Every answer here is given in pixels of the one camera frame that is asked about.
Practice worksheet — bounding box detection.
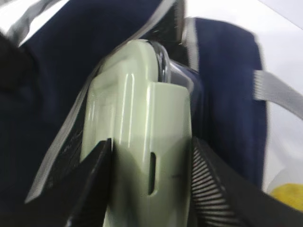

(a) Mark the navy blue lunch bag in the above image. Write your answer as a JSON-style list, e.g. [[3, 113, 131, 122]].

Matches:
[[0, 0, 303, 227]]

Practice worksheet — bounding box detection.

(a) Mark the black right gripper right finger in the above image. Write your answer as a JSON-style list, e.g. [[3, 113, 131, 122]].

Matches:
[[191, 137, 303, 227]]

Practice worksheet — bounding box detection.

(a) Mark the green lidded glass container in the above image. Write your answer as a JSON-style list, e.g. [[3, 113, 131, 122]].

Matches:
[[80, 39, 202, 227]]

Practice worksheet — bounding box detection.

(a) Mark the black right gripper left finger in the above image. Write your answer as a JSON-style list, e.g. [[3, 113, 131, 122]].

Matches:
[[35, 138, 112, 227]]

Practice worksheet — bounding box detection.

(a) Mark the yellow pear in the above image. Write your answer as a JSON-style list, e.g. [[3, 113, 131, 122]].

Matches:
[[270, 183, 303, 210]]

